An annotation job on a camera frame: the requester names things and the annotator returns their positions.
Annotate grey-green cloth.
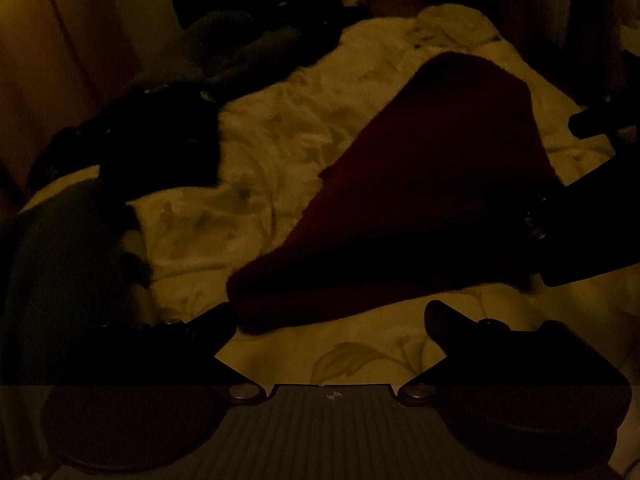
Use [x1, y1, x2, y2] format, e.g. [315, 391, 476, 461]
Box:
[0, 180, 153, 386]

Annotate black clothing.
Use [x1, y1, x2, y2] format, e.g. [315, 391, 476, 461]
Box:
[27, 82, 223, 192]

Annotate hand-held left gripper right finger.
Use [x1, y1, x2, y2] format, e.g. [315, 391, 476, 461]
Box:
[397, 300, 631, 406]

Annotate wooden headboard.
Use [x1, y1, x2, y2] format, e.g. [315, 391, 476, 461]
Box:
[0, 0, 140, 196]

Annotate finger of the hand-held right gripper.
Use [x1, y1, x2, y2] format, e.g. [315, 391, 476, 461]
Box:
[522, 157, 640, 288]
[569, 102, 640, 142]

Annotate dark red garment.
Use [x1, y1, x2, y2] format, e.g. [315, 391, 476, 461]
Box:
[226, 51, 561, 336]

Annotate cream floral blanket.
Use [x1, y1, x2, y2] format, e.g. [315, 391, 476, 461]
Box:
[20, 2, 640, 386]

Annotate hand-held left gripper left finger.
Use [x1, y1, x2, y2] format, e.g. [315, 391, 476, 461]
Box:
[55, 302, 263, 405]

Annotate dark grey clothing pile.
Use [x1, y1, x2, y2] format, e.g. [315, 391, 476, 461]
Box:
[135, 10, 346, 92]

